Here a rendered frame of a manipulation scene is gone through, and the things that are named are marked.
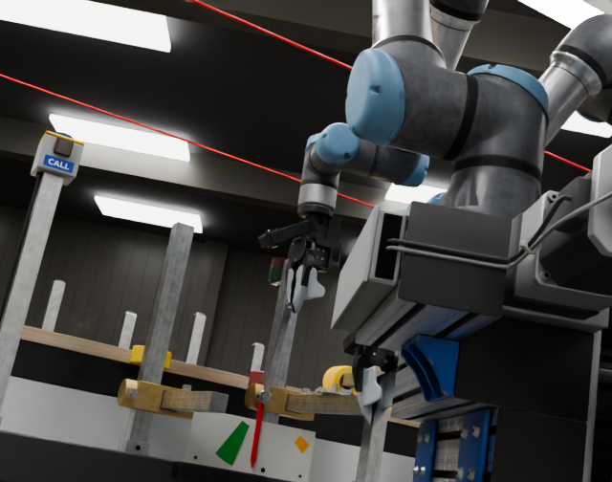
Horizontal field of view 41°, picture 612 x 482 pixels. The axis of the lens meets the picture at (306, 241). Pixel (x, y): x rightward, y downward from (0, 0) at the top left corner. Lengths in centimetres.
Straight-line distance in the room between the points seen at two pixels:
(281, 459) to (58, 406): 45
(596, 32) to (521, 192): 41
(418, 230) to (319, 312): 994
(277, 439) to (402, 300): 96
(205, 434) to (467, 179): 76
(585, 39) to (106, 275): 975
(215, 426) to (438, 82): 81
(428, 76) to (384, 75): 6
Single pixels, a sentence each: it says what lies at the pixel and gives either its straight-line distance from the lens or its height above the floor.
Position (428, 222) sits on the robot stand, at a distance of 71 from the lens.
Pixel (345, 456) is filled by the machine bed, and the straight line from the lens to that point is 196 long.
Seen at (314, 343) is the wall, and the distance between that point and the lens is 1056.
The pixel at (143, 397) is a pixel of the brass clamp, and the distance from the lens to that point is 153.
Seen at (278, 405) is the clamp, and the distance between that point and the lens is 163.
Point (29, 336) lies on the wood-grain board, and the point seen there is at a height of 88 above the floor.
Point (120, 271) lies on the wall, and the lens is 1081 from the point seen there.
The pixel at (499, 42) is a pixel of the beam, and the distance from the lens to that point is 476.
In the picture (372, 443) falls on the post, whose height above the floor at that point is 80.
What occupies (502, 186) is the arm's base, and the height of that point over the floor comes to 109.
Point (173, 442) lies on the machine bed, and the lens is 178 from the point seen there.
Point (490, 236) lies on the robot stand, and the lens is 72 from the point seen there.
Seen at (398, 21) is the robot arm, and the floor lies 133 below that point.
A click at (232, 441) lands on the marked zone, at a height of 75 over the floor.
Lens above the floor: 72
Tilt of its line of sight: 16 degrees up
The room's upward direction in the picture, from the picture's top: 10 degrees clockwise
